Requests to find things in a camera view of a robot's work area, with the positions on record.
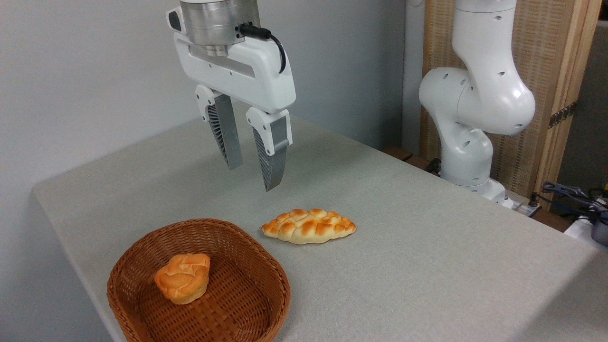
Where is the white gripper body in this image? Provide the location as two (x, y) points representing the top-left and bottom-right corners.
(166, 7), (296, 115)

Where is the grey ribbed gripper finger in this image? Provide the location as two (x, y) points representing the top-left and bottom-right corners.
(195, 85), (244, 171)
(246, 107), (293, 192)

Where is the rose-shaped orange bread roll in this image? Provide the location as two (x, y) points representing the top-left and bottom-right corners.
(154, 253), (211, 305)

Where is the braided golden bread loaf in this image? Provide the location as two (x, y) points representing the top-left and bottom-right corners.
(261, 209), (357, 245)

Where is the brown wooden bench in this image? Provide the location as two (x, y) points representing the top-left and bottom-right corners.
(382, 146), (442, 175)

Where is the brown woven wicker basket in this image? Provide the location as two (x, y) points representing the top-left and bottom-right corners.
(107, 218), (291, 342)

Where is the black metal screen hinge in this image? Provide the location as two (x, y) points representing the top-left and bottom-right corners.
(548, 100), (578, 129)

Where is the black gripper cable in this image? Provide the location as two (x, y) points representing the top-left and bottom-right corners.
(239, 23), (287, 75)

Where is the bundle of dark cables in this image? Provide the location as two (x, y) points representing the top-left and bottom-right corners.
(541, 178), (608, 215)

